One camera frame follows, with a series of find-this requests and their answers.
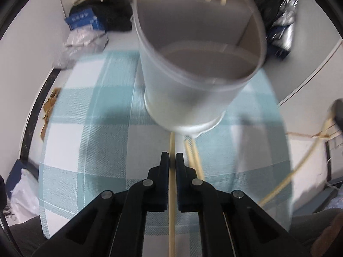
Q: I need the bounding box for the blue plaid tablecloth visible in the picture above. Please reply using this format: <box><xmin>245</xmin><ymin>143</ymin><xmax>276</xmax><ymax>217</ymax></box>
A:
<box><xmin>38</xmin><ymin>50</ymin><xmax>294</xmax><ymax>257</ymax></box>

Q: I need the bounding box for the white plastic bag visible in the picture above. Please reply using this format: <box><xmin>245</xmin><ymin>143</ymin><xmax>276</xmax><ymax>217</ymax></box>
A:
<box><xmin>11</xmin><ymin>169</ymin><xmax>39</xmax><ymax>223</ymax></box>

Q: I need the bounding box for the tan shoe near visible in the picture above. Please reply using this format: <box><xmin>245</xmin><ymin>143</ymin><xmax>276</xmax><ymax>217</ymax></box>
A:
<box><xmin>40</xmin><ymin>113</ymin><xmax>50</xmax><ymax>140</ymax></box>

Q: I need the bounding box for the tan shoe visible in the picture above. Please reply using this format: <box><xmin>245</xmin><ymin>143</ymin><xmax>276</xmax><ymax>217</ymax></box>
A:
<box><xmin>43</xmin><ymin>88</ymin><xmax>61</xmax><ymax>114</ymax></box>
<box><xmin>40</xmin><ymin>113</ymin><xmax>50</xmax><ymax>140</ymax></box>

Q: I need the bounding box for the tan shoe far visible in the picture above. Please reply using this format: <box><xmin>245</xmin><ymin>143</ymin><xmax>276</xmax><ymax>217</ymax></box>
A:
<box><xmin>43</xmin><ymin>88</ymin><xmax>61</xmax><ymax>114</ymax></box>

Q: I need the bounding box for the grey utensil holder cup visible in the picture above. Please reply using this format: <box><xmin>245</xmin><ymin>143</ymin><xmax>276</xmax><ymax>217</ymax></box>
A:
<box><xmin>132</xmin><ymin>0</ymin><xmax>266</xmax><ymax>137</ymax></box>

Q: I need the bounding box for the lower grey parcel bag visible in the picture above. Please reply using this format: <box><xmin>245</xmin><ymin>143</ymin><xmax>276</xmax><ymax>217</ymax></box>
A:
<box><xmin>52</xmin><ymin>34</ymin><xmax>108</xmax><ymax>70</ymax></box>

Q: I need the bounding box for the grey parcel bag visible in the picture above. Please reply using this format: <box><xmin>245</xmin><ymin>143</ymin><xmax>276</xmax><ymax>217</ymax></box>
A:
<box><xmin>64</xmin><ymin>28</ymin><xmax>108</xmax><ymax>49</ymax></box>
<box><xmin>52</xmin><ymin>34</ymin><xmax>108</xmax><ymax>70</ymax></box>

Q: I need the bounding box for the silver folded umbrella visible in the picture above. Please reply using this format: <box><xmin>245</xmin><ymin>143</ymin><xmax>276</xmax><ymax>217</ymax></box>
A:
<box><xmin>267</xmin><ymin>0</ymin><xmax>298</xmax><ymax>60</ymax></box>

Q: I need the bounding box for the upper grey parcel bag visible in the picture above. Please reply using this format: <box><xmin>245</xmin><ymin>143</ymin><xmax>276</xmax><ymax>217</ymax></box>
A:
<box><xmin>64</xmin><ymin>28</ymin><xmax>108</xmax><ymax>49</ymax></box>

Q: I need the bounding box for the blue cardboard box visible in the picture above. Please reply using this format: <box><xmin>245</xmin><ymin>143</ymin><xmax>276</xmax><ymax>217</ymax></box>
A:
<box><xmin>65</xmin><ymin>8</ymin><xmax>106</xmax><ymax>31</ymax></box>

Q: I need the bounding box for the black clothes pile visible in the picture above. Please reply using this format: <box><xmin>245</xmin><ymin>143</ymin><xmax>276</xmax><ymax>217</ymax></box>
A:
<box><xmin>69</xmin><ymin>0</ymin><xmax>132</xmax><ymax>32</ymax></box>

